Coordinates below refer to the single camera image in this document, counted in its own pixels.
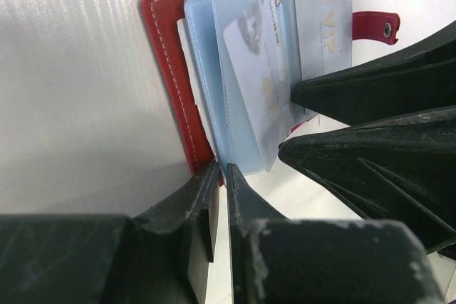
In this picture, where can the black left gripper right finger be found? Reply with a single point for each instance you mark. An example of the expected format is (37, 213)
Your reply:
(279, 260)

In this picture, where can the red leather card holder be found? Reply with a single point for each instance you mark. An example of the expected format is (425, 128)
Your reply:
(187, 36)

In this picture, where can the silver VIP card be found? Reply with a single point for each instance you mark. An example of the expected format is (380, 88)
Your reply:
(324, 30)
(254, 45)

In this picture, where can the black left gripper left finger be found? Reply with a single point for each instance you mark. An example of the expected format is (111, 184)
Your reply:
(159, 256)

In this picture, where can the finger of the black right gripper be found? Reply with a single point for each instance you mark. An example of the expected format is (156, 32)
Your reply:
(417, 78)
(401, 168)

